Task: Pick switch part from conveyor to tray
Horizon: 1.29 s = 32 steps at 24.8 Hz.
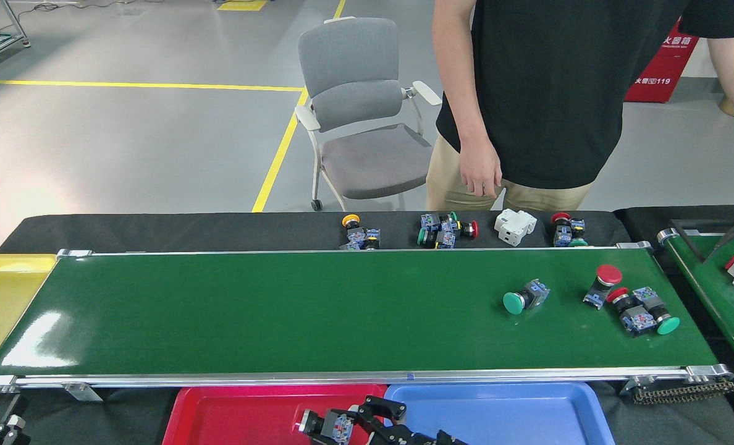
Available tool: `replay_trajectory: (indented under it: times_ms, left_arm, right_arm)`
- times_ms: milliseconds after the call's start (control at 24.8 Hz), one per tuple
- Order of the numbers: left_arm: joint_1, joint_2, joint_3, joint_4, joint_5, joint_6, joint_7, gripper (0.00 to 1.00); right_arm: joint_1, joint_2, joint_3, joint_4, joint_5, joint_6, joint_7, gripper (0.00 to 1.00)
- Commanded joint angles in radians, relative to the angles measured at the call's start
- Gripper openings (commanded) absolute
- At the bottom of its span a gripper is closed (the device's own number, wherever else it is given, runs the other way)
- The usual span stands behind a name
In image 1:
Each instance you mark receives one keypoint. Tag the yellow cap push button switch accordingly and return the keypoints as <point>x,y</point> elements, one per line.
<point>350,220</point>

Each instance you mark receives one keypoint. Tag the person's right hand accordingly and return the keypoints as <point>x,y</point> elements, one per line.
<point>481,167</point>

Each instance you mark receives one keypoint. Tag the yellow plastic tray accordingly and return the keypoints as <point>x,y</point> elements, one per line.
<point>2,296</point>

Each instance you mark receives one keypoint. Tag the red cap push button switch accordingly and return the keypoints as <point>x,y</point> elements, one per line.
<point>341,426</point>
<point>639,321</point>
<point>560,217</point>
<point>466,230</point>

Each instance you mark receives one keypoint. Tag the green conveyor belt silver frame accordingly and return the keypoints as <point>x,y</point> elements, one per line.
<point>280,309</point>

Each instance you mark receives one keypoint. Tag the grey office chair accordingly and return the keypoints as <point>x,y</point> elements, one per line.
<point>348,49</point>

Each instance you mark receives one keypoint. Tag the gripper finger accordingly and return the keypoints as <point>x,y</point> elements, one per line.
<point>392,437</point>
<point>382,408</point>
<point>12,432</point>

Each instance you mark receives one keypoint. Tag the green cap push button switch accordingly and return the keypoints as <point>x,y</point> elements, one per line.
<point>430,221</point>
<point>514,303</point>
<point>578,242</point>
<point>422,237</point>
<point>668,325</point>

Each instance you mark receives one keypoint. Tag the person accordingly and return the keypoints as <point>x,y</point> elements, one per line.
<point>558,93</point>

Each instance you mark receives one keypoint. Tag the small yellow push button switch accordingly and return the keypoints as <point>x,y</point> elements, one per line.
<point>372,240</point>

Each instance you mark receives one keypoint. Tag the red plastic tray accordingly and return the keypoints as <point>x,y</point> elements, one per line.
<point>231,420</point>

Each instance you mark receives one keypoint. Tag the person's right forearm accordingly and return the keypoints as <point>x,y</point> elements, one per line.
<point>466,105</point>

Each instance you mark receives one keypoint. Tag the green feeder conveyor belt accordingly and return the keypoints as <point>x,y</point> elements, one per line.
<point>713,278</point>

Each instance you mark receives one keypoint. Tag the blue plastic tray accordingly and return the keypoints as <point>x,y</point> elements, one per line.
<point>515,414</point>

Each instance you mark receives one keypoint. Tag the metal frame rack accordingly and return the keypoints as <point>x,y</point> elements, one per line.
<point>15,21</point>

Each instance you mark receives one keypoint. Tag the red fire extinguisher box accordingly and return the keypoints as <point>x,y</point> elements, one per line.
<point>657,80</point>

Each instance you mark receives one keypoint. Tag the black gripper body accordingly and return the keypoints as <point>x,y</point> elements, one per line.
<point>450,440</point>

